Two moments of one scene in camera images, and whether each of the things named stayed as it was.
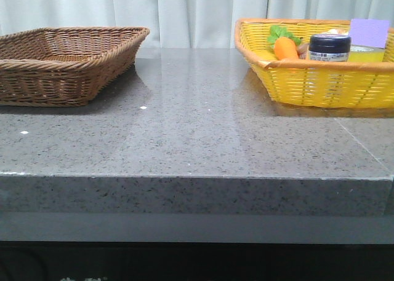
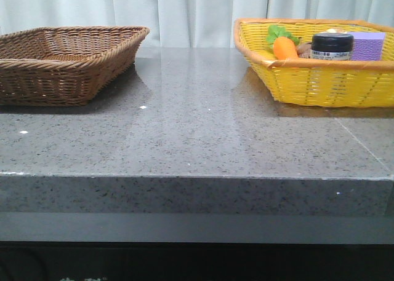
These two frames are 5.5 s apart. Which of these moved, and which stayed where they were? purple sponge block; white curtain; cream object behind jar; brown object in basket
Moved: purple sponge block
Stayed: white curtain; cream object behind jar; brown object in basket
